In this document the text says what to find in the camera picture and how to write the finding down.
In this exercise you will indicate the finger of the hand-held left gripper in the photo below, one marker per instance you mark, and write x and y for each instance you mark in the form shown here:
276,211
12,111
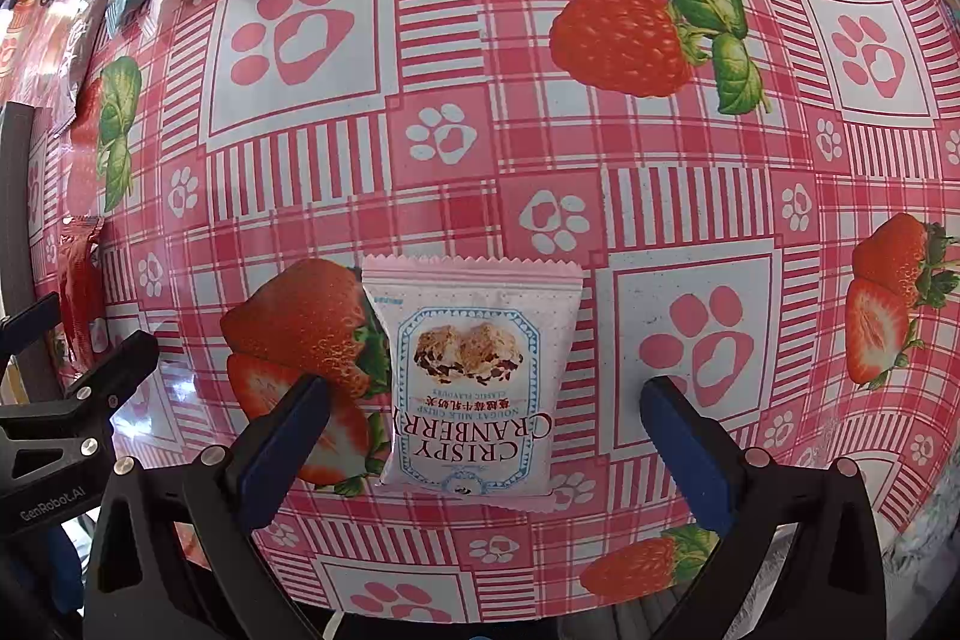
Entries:
120,366
22,323

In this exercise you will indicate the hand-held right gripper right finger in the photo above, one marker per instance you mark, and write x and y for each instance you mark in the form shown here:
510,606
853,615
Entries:
690,452

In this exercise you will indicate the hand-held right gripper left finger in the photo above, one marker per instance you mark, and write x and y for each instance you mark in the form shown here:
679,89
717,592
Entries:
281,449

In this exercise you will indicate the small red snack packet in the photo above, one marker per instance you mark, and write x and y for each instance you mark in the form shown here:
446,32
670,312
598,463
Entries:
79,287

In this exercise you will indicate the white pink-edged snack packet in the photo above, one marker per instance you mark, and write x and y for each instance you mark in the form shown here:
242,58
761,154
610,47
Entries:
480,310

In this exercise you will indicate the mauve snack packet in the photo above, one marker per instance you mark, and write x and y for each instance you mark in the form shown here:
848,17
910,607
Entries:
82,55

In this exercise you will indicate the strawberry printed tablecloth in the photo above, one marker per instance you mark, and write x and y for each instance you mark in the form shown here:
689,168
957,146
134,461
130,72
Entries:
525,85

